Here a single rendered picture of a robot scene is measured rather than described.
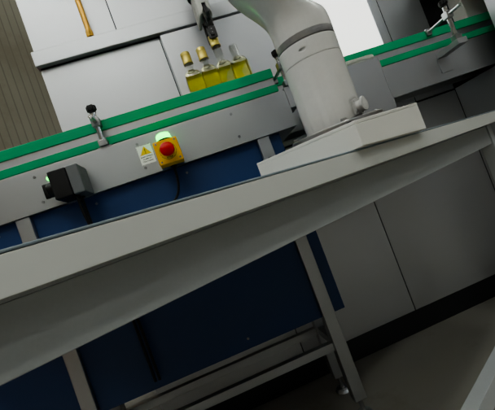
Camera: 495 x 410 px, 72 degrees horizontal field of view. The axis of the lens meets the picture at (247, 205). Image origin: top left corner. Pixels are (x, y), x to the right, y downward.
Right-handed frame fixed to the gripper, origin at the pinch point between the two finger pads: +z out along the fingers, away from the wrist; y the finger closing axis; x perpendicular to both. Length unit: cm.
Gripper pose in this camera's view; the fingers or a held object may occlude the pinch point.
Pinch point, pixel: (212, 36)
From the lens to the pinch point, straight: 139.6
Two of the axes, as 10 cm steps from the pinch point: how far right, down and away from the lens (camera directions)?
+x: 9.3, -3.4, 1.6
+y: 1.4, -0.9, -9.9
